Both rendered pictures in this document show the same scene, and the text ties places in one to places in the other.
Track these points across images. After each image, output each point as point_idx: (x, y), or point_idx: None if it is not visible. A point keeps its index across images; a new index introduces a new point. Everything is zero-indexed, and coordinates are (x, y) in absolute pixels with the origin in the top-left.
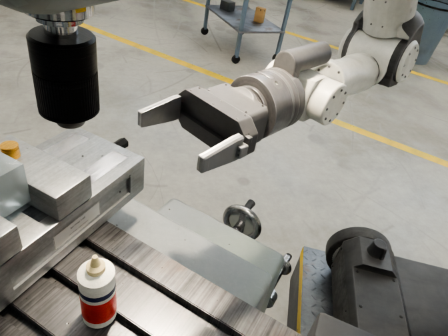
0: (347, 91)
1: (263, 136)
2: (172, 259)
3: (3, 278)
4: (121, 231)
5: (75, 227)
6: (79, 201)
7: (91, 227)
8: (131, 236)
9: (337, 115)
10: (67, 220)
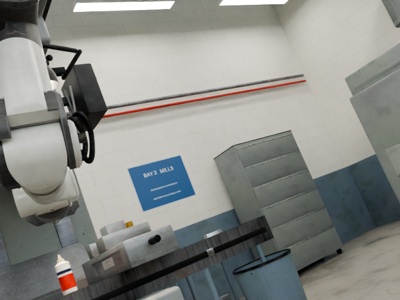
0: (12, 193)
1: (34, 216)
2: (74, 291)
3: (91, 265)
4: (108, 278)
5: (107, 263)
6: (102, 249)
7: (112, 269)
8: (101, 280)
9: (17, 211)
10: (101, 256)
